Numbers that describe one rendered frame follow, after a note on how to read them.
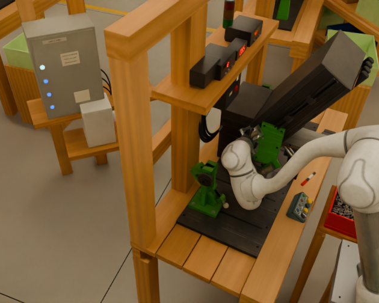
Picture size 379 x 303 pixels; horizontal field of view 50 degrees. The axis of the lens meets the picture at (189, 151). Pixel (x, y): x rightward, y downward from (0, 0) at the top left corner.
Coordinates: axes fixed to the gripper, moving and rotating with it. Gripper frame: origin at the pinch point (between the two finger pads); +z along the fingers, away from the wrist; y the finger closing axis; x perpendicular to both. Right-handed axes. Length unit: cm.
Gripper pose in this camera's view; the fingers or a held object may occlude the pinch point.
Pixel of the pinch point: (254, 133)
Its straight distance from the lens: 198.8
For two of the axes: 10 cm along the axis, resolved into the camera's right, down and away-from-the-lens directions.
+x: -7.9, 4.0, 4.8
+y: -4.9, -8.7, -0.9
